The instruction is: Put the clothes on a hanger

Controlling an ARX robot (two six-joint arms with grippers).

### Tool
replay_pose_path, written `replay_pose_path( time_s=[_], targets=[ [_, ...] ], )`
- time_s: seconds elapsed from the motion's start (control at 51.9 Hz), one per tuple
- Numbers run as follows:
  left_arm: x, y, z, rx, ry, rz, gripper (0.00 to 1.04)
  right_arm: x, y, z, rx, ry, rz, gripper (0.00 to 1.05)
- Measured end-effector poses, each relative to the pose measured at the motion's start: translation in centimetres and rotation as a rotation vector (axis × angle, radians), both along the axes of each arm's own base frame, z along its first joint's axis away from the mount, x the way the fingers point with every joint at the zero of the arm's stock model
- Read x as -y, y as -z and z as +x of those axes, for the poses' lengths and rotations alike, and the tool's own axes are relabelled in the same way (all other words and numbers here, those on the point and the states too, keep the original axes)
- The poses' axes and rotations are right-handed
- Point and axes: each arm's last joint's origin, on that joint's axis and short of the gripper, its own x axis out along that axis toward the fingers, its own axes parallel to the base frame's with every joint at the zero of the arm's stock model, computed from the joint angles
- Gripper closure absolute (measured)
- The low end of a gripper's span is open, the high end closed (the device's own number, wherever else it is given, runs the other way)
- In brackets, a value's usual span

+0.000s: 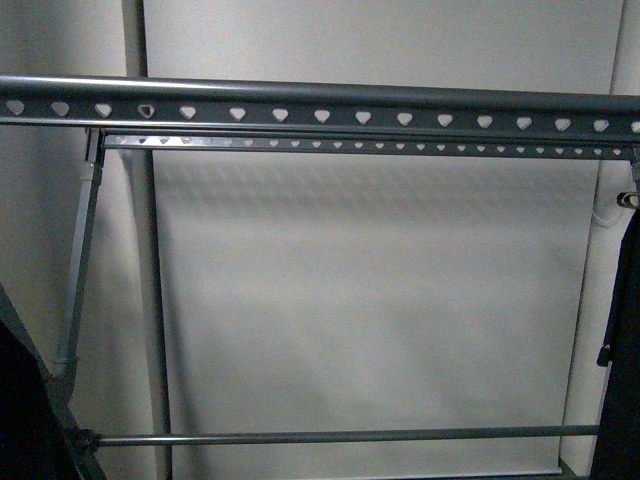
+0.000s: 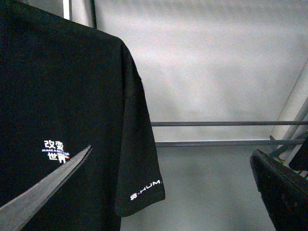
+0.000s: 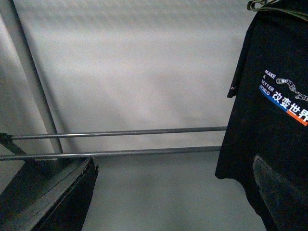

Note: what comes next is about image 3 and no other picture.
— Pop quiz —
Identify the upper metal rack rail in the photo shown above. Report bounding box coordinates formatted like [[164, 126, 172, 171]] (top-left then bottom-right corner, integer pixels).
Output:
[[0, 126, 227, 141]]

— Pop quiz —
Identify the metal rack rail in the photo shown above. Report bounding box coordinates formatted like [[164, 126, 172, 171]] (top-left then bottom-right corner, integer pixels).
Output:
[[0, 146, 221, 161], [0, 126, 227, 141]]

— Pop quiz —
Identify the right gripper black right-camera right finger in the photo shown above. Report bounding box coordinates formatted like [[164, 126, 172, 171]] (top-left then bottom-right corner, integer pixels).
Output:
[[253, 155, 308, 231]]

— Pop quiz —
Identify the grey vertical rack post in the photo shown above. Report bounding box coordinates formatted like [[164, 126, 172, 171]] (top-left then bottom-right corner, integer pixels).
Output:
[[0, 0, 64, 154]]

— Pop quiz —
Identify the lower metal rack rail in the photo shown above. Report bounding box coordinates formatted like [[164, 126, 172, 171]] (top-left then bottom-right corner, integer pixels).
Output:
[[0, 146, 221, 161]]

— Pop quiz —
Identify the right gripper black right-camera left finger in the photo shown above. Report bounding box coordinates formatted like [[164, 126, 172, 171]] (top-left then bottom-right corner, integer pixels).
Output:
[[0, 159, 99, 231]]

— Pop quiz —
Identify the green clothes hanger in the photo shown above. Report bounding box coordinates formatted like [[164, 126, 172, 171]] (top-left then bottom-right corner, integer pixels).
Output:
[[247, 0, 308, 21]]

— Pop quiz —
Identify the black printed hanging t-shirt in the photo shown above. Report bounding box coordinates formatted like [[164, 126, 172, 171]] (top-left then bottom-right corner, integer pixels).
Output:
[[215, 0, 308, 231]]

